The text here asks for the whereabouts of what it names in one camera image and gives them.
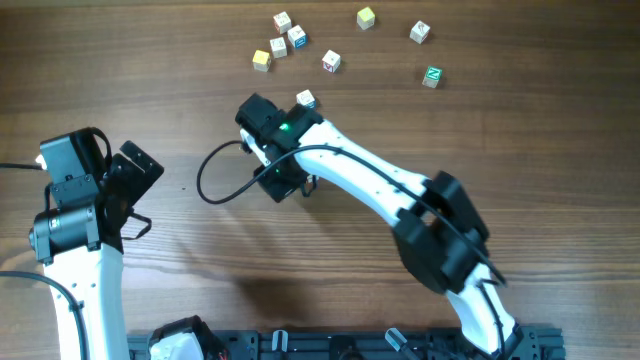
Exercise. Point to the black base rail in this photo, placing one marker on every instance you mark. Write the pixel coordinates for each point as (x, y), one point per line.
(436, 343)

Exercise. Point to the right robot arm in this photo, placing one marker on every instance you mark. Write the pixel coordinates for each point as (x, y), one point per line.
(439, 235)

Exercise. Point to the snail picture wooden block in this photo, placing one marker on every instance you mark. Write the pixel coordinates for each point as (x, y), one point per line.
(278, 47)

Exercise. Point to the red sided block top left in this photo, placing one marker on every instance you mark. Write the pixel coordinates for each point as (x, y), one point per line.
(282, 22)

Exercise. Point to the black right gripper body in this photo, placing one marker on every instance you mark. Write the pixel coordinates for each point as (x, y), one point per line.
(281, 185)

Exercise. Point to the green N letter block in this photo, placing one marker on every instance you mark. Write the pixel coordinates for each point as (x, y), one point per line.
(432, 77)

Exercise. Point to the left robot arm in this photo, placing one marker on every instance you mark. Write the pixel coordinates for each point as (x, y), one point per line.
(87, 291)

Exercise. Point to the ball picture blue block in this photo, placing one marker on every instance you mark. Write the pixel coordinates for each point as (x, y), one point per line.
(306, 99)

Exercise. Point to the yellow top letter block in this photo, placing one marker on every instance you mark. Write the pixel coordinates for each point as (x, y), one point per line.
(261, 61)

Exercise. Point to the white block far right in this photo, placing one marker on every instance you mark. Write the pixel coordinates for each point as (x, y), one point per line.
(419, 32)

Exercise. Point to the yellow green top block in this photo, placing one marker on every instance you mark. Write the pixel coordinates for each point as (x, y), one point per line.
(365, 18)

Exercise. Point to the key picture red A block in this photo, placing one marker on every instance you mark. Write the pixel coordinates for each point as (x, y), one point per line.
(331, 61)

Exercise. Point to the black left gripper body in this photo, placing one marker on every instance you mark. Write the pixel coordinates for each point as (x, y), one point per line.
(121, 178)

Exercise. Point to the blue sided sailboat block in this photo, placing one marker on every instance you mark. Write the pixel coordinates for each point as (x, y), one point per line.
(297, 36)

